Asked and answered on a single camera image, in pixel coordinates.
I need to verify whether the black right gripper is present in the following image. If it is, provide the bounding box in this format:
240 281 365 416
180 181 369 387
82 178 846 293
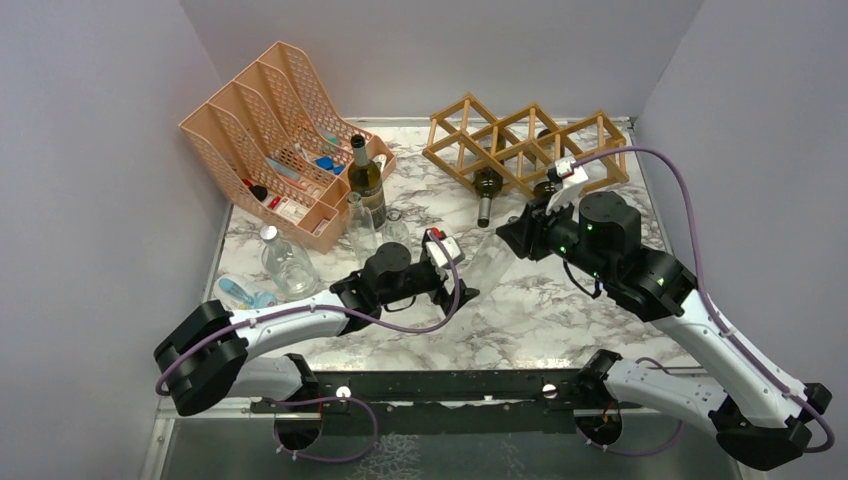
497 189 614 283

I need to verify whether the tall clear glass bottle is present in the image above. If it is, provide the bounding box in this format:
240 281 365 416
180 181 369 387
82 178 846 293
462 229 516 300

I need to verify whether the dark labelled wine bottle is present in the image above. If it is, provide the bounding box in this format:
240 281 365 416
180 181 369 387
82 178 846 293
472 133 506 228

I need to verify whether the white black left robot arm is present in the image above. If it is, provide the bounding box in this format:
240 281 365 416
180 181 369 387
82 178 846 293
153 228 479 416

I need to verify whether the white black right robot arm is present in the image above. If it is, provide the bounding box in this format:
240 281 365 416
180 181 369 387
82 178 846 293
496 191 832 471

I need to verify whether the wooden lattice wine rack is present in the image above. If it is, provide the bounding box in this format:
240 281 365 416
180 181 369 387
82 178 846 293
422 93 627 198

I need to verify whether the small clear glass bottle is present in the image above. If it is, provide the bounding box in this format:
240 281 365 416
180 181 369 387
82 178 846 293
346 192 378 265

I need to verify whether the green wine bottle gold label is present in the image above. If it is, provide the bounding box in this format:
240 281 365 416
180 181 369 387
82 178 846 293
348 134 386 229

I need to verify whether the clear bottle blue content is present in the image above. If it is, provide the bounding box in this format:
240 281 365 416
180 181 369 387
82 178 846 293
213 273 278 310

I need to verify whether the round clear flask silver cap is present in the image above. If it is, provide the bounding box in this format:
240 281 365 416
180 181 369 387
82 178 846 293
259 225 320 301

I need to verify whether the blue item in organizer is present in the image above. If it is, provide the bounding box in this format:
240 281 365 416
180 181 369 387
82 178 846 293
314 156 345 175

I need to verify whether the red white box in organizer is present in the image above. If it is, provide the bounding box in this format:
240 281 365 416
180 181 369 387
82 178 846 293
267 196 309 224

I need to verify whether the peach plastic file organizer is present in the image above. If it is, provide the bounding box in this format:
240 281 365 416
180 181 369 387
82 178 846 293
180 42 396 254

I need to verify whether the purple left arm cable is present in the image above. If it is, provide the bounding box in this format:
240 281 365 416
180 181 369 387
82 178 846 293
154 235 464 397

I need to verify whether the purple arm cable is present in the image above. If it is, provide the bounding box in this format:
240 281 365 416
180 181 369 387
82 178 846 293
154 235 464 397
570 145 837 455

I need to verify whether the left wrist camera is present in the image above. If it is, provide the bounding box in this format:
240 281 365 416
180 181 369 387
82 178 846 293
422 227 466 269

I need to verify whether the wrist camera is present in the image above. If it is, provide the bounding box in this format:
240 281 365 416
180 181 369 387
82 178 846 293
546 157 589 214
422 227 466 269

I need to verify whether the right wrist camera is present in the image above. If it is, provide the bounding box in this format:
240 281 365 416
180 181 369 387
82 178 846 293
546 157 589 214

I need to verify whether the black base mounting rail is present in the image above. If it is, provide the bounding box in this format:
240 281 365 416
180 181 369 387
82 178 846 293
250 368 612 438

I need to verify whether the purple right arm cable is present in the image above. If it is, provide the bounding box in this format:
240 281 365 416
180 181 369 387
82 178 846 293
570 145 837 455

